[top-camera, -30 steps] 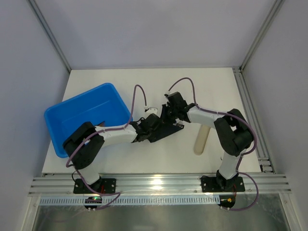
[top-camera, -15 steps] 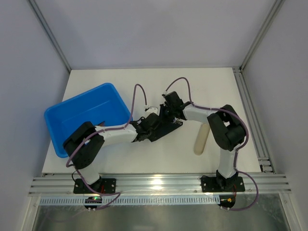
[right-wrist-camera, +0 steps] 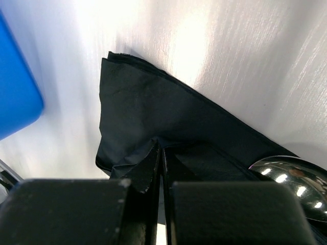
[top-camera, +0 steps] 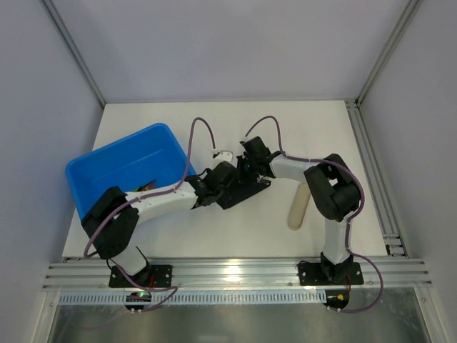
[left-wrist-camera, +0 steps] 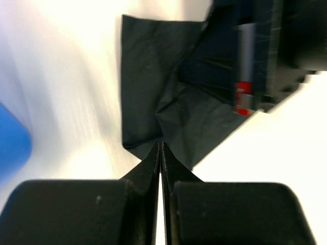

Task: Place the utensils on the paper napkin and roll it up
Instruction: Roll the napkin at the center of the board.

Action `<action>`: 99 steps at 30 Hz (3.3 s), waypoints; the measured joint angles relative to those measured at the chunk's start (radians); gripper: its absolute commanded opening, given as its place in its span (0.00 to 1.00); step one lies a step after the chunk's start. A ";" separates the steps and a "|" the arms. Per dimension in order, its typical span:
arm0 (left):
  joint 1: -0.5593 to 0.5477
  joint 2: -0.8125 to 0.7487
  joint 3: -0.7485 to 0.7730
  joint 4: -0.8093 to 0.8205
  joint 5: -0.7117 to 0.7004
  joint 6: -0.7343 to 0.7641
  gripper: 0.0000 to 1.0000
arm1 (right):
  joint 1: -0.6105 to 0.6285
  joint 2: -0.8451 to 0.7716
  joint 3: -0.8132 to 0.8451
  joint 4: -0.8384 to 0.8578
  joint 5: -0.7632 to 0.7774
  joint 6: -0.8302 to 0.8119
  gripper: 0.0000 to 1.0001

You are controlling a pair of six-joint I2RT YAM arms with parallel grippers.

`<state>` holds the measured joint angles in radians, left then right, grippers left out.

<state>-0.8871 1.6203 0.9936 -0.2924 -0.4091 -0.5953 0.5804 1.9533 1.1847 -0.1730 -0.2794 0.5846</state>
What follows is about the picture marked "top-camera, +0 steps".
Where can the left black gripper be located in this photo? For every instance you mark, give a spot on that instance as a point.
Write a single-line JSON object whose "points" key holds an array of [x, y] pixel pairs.
{"points": [[235, 175]]}

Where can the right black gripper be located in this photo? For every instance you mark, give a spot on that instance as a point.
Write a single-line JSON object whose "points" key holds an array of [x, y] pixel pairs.
{"points": [[246, 163]]}

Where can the black paper napkin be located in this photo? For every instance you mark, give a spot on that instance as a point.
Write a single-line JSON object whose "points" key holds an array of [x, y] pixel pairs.
{"points": [[238, 193]]}

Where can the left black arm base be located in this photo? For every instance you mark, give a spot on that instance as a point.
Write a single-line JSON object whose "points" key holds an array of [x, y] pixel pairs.
{"points": [[152, 276]]}

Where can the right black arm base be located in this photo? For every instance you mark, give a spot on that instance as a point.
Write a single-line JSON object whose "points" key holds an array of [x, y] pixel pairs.
{"points": [[323, 274]]}

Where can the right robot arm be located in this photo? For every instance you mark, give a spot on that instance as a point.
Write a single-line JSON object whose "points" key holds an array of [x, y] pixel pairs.
{"points": [[337, 196]]}

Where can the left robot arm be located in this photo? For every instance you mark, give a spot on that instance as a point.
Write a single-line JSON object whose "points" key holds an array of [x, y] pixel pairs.
{"points": [[112, 220]]}

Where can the green packet in bin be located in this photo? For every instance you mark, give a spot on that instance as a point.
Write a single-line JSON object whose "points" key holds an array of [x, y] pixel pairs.
{"points": [[146, 187]]}

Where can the blue plastic bin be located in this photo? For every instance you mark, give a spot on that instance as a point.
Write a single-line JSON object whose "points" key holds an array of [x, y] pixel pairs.
{"points": [[152, 154]]}

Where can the slotted cable duct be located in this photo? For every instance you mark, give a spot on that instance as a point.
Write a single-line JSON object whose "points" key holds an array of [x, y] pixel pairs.
{"points": [[207, 297]]}

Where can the aluminium rail frame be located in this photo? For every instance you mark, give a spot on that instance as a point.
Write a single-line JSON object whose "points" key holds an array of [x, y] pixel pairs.
{"points": [[227, 274]]}

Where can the right frame post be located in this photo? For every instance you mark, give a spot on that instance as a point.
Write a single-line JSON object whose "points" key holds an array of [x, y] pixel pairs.
{"points": [[394, 38]]}

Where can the frame post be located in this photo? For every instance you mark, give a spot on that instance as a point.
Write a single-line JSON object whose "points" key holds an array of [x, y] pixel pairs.
{"points": [[394, 38], [57, 21]]}

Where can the left frame post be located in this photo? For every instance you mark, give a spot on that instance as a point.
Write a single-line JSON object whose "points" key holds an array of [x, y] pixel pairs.
{"points": [[57, 21]]}

